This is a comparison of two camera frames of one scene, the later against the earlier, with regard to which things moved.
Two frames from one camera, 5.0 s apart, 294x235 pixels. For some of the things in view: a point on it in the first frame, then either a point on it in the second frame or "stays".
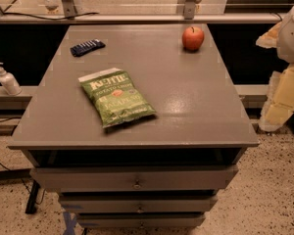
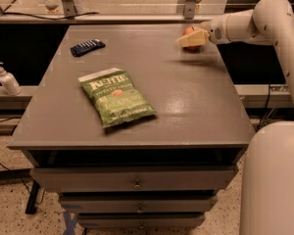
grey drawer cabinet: x=138 y=125 stays
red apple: x=192 y=38 stays
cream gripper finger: x=284 y=95 to x=220 y=29
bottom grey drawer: x=140 y=220 stays
